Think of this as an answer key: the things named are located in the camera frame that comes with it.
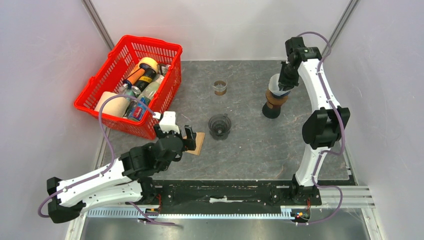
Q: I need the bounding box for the white paper coffee filter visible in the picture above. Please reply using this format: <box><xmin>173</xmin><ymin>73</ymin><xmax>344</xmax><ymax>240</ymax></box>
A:
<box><xmin>268</xmin><ymin>73</ymin><xmax>286</xmax><ymax>95</ymax></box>

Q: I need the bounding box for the brown wooden ring holder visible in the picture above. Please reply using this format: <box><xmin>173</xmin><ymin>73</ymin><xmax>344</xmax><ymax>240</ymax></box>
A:
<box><xmin>265</xmin><ymin>90</ymin><xmax>289</xmax><ymax>106</ymax></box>

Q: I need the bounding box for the blue ribbed dripper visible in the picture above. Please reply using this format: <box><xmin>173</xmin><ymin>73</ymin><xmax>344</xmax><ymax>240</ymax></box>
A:
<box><xmin>271</xmin><ymin>91</ymin><xmax>290</xmax><ymax>99</ymax></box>

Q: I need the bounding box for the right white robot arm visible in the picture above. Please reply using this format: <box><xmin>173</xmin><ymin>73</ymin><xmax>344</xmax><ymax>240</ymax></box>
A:
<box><xmin>278</xmin><ymin>36</ymin><xmax>351</xmax><ymax>205</ymax></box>

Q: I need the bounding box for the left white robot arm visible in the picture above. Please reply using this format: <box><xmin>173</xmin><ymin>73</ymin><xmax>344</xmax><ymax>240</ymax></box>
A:
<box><xmin>45</xmin><ymin>124</ymin><xmax>197</xmax><ymax>224</ymax></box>

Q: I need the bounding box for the brown paper coffee filter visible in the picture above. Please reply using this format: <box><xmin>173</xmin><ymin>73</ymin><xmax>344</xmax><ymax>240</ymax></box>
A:
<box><xmin>186</xmin><ymin>132</ymin><xmax>205</xmax><ymax>156</ymax></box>

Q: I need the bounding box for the grey transparent dripper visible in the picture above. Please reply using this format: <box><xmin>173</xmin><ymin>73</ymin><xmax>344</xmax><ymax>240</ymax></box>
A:
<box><xmin>208</xmin><ymin>113</ymin><xmax>232</xmax><ymax>141</ymax></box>

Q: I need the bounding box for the black red carafe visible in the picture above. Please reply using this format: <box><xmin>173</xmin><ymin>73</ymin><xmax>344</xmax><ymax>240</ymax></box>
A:
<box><xmin>262</xmin><ymin>102</ymin><xmax>281</xmax><ymax>119</ymax></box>

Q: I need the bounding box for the clear plastic bottle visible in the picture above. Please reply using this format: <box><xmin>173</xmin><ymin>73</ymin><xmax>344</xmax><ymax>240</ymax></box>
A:
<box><xmin>138</xmin><ymin>74</ymin><xmax>165</xmax><ymax>105</ymax></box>

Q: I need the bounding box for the orange black bottle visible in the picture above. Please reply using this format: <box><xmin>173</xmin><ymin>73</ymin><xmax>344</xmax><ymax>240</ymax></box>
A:
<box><xmin>123</xmin><ymin>65</ymin><xmax>156</xmax><ymax>86</ymax></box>

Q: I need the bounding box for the small glass with brown band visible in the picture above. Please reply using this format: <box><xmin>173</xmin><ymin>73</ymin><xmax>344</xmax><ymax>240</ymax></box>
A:
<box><xmin>212</xmin><ymin>80</ymin><xmax>228</xmax><ymax>96</ymax></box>

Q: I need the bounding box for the yellow tape roll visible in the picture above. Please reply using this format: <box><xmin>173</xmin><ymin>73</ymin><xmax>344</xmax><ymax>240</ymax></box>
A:
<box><xmin>137</xmin><ymin>57</ymin><xmax>159</xmax><ymax>74</ymax></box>

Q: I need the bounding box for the red plastic basket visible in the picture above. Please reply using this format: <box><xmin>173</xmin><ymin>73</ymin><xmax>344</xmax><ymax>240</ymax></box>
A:
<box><xmin>73</xmin><ymin>35</ymin><xmax>183</xmax><ymax>141</ymax></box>

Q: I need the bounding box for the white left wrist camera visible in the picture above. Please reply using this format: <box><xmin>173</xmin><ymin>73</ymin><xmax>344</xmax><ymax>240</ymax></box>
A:
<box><xmin>152</xmin><ymin>111</ymin><xmax>181</xmax><ymax>134</ymax></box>

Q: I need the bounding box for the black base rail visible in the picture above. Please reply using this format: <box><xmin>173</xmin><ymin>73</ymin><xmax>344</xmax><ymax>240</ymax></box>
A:
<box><xmin>109</xmin><ymin>178</ymin><xmax>324</xmax><ymax>216</ymax></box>

